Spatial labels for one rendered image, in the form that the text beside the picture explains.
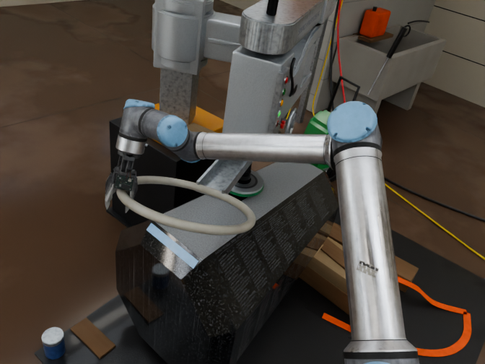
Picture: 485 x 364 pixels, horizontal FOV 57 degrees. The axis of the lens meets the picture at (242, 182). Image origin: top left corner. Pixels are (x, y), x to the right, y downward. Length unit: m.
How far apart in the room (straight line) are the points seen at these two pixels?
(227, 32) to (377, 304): 1.85
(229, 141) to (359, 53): 3.53
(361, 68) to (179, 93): 2.53
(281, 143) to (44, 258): 2.09
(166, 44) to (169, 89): 0.29
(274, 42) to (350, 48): 3.08
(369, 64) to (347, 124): 3.68
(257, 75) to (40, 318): 1.76
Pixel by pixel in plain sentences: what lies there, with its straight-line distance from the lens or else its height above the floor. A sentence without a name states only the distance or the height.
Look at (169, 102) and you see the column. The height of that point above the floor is 0.94.
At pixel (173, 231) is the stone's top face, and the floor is 0.81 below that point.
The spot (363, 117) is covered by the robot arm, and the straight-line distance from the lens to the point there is 1.10.
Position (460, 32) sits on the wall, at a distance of 6.76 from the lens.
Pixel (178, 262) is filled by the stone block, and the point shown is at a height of 0.76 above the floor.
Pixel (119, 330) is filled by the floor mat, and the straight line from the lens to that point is 2.64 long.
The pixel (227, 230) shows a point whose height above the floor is 1.23.
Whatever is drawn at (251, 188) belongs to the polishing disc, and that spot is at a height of 0.87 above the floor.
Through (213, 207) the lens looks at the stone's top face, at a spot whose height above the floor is 0.81.
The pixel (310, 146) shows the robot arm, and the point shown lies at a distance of 1.28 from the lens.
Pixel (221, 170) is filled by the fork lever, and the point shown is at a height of 1.06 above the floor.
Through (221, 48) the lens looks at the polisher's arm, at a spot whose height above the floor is 1.32.
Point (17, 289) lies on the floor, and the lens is 2.93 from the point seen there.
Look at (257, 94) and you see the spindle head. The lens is 1.91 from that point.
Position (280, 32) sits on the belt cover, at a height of 1.65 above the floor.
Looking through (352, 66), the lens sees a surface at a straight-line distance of 4.86.
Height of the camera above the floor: 2.15
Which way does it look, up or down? 35 degrees down
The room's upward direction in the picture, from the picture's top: 10 degrees clockwise
